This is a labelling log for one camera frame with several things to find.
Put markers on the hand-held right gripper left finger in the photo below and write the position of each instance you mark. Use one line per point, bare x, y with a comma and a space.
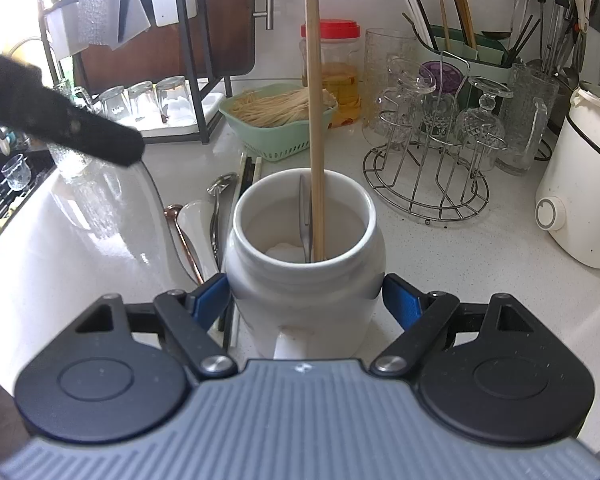
212, 305

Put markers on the white drip tray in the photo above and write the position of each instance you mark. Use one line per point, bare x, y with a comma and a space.
215, 105

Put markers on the sink drain rack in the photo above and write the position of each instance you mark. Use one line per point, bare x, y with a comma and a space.
2, 205

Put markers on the small wine glass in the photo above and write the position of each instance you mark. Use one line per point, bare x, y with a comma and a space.
16, 172

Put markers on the bunch of assorted chopsticks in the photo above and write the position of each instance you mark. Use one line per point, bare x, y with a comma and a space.
419, 5

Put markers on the green plastic basket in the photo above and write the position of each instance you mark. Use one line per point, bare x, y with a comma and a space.
275, 142

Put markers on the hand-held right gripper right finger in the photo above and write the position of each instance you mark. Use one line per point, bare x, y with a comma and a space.
402, 305

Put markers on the textured glass mug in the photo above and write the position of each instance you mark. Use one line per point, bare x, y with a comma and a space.
72, 162

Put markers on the textured glass tumbler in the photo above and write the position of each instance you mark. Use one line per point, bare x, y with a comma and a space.
379, 70

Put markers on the white ceramic mug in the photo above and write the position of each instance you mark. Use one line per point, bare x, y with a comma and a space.
300, 300

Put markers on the clear glass cup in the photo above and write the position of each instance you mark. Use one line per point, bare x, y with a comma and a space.
144, 102
172, 100
115, 105

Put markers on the green chopstick holder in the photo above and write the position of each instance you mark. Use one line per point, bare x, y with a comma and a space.
489, 65

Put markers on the purple lid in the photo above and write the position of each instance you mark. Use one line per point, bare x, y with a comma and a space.
442, 75

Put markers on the silver patterned cutting board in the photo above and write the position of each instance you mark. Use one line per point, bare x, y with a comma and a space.
97, 15

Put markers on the row of hanging kitchen tools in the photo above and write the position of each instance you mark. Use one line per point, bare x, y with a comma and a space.
549, 20

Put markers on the dark wooden cutting board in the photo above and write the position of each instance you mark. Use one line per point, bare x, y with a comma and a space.
230, 20

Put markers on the red-lid plastic jar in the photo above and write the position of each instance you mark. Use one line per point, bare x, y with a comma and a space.
337, 55

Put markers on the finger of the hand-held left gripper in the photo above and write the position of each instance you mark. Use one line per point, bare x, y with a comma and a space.
70, 120

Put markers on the black metal dish rack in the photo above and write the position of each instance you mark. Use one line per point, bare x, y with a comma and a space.
205, 110

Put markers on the wooden chopstick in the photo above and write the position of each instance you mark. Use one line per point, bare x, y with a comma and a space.
316, 110

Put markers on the white electric cooking pot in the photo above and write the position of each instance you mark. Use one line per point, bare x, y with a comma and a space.
579, 210

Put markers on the dried noodles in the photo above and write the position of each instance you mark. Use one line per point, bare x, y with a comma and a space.
275, 107

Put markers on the copper spoon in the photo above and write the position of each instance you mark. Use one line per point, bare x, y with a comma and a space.
182, 240

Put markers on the crystal stem glass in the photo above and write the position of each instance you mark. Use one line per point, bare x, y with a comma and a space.
482, 120
412, 85

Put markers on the tall ribbed glass mug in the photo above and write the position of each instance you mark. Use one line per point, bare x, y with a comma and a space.
524, 125

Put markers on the steel spoon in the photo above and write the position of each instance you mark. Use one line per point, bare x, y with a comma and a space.
222, 185

